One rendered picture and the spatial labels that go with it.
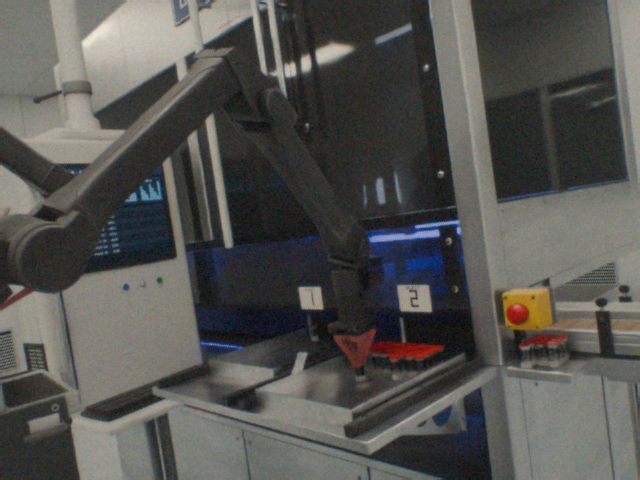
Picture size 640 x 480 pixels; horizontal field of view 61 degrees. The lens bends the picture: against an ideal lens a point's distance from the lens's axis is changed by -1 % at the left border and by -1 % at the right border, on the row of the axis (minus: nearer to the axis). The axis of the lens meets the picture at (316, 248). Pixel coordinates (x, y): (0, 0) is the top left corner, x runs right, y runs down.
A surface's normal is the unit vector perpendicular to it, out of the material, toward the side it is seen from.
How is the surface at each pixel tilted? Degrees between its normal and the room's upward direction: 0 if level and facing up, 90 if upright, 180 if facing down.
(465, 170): 90
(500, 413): 90
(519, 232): 90
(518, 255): 90
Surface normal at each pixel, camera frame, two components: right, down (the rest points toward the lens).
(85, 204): 0.85, -0.04
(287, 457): -0.71, 0.14
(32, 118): 0.69, -0.06
